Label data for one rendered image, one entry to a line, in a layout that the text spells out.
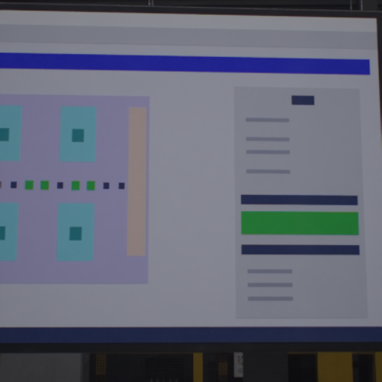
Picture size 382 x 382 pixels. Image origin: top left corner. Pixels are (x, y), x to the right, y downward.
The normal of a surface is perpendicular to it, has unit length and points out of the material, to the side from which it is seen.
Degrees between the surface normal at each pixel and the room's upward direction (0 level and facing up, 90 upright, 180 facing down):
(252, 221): 90
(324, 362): 90
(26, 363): 90
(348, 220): 90
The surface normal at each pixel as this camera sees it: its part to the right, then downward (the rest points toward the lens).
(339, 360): -0.01, -0.15
